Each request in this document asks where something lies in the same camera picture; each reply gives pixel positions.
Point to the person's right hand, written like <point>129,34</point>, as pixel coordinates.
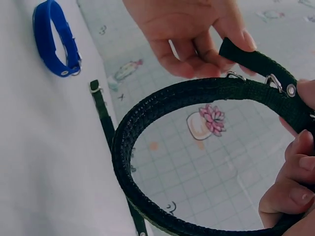
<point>297,196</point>

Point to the person's left hand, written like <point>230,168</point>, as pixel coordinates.
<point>172,22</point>

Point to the dark green looped collar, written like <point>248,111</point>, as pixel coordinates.
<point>172,92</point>

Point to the dark green flat collar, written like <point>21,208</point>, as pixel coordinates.
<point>106,116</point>

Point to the blue collar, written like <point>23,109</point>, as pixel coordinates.
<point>44,50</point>

